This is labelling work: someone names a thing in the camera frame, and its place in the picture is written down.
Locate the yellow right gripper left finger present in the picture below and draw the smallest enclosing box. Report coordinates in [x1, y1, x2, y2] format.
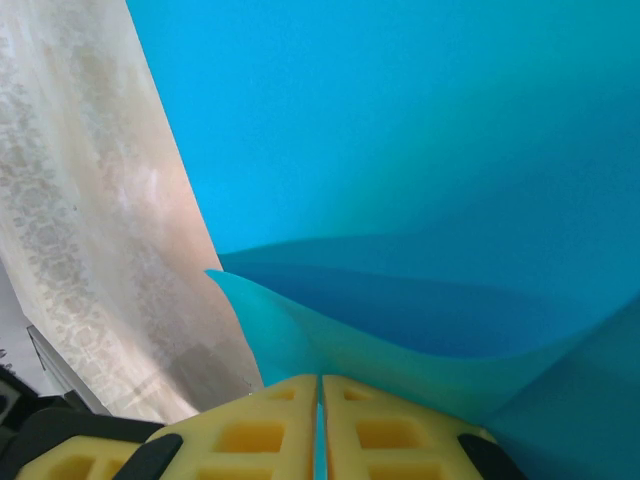
[127, 374, 320, 480]

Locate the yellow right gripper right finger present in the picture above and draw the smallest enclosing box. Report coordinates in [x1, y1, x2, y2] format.
[321, 374, 531, 480]

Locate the blue paper sheet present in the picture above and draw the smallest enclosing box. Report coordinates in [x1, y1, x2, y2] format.
[124, 0, 640, 480]

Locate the narrow aluminium side rail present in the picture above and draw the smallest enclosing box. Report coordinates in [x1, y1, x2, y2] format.
[25, 323, 116, 419]

